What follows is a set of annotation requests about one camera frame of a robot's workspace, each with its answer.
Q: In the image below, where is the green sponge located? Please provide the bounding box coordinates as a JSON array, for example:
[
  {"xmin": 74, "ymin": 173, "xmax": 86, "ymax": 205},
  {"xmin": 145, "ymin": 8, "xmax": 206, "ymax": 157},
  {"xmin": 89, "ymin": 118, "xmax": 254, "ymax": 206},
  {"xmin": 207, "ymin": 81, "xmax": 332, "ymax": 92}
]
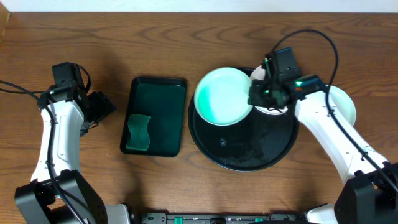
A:
[{"xmin": 126, "ymin": 114, "xmax": 151, "ymax": 151}]

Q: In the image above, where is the dark green rectangular tray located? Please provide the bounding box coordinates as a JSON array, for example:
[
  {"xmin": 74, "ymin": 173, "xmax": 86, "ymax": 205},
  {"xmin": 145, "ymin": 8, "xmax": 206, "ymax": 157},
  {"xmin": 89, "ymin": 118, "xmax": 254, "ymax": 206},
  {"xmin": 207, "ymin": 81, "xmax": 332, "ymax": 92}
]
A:
[{"xmin": 119, "ymin": 77, "xmax": 187, "ymax": 157}]

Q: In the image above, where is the mint green plate front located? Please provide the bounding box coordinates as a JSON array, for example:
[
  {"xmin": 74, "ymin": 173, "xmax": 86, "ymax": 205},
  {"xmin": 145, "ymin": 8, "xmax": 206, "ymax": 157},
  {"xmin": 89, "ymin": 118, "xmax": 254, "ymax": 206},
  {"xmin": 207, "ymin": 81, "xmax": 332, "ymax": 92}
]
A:
[{"xmin": 193, "ymin": 67, "xmax": 253, "ymax": 126}]

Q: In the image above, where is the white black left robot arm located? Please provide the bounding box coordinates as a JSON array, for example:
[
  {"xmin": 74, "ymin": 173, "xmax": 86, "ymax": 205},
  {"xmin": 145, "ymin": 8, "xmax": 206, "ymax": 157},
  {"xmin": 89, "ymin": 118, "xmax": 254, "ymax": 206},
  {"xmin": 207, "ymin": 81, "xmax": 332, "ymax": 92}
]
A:
[{"xmin": 14, "ymin": 84, "xmax": 131, "ymax": 223}]

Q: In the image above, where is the mint green plate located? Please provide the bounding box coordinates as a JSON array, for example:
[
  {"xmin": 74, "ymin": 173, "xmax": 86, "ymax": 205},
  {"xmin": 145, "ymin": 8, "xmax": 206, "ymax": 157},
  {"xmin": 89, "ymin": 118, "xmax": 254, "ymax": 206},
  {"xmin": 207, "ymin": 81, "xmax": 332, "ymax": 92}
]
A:
[
  {"xmin": 328, "ymin": 86, "xmax": 356, "ymax": 126},
  {"xmin": 193, "ymin": 67, "xmax": 253, "ymax": 126}
]

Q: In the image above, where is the round black tray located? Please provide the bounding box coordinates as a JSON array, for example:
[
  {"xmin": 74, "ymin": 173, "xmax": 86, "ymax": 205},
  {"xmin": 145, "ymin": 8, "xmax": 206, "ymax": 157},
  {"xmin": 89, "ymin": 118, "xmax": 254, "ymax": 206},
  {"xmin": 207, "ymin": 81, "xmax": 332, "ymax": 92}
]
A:
[{"xmin": 188, "ymin": 68, "xmax": 299, "ymax": 172}]

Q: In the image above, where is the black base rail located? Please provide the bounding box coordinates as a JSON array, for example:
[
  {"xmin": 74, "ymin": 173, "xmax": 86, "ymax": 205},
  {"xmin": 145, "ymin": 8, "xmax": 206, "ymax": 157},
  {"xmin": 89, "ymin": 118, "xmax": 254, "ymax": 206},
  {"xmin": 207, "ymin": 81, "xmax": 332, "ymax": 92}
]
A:
[{"xmin": 139, "ymin": 213, "xmax": 308, "ymax": 224}]

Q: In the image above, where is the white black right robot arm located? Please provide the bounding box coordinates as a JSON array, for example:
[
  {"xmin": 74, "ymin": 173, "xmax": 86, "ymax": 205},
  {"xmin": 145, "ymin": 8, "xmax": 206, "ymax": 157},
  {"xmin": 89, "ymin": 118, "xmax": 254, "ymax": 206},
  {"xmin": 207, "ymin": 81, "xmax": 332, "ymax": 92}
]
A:
[{"xmin": 249, "ymin": 75, "xmax": 397, "ymax": 224}]

